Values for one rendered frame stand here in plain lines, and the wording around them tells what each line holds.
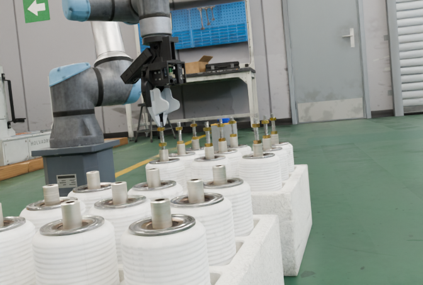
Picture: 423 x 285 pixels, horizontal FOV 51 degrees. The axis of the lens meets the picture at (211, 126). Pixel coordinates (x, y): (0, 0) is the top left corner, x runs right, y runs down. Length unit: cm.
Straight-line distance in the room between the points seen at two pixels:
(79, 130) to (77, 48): 555
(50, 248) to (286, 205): 56
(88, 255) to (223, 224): 17
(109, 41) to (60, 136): 32
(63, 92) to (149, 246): 87
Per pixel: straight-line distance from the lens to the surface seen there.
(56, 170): 129
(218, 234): 59
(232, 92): 610
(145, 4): 109
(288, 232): 98
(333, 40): 610
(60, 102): 130
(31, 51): 717
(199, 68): 567
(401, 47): 614
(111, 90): 132
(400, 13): 620
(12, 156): 353
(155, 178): 76
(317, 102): 604
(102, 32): 141
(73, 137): 127
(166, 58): 106
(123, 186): 66
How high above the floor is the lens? 38
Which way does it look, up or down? 3 degrees down
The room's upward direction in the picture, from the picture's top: 5 degrees counter-clockwise
